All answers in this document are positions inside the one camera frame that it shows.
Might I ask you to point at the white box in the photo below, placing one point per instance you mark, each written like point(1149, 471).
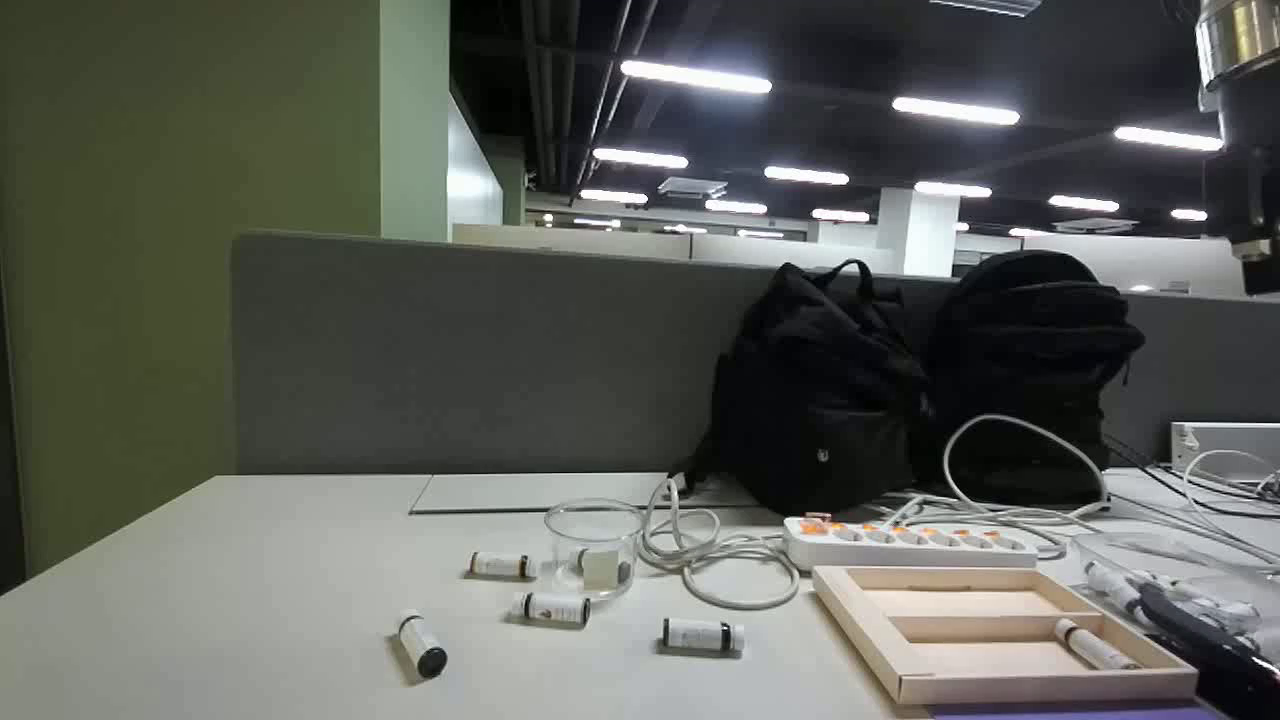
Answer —
point(1226, 445)

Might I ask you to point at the black stapler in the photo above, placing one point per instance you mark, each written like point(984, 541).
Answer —
point(1207, 644)

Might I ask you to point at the purple mat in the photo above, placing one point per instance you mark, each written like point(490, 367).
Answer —
point(1067, 712)

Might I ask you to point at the white power strip orange switches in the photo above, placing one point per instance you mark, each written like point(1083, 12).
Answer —
point(906, 541)

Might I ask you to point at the fluorescent ceiling light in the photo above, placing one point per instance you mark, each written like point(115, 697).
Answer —
point(952, 111)
point(1083, 200)
point(805, 175)
point(952, 191)
point(1166, 139)
point(693, 77)
point(642, 157)

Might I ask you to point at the small bottle in clear wrap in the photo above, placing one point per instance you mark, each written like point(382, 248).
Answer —
point(603, 567)

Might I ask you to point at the white pillar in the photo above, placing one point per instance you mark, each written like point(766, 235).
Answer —
point(918, 231)

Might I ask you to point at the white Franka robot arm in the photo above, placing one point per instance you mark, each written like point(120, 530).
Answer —
point(1241, 120)

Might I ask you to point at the grey desk partition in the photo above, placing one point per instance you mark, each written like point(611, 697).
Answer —
point(466, 355)

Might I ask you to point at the wooden tray with divider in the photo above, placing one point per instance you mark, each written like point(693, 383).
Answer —
point(994, 642)

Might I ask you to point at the large black backpack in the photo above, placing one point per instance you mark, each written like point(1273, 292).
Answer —
point(1024, 367)

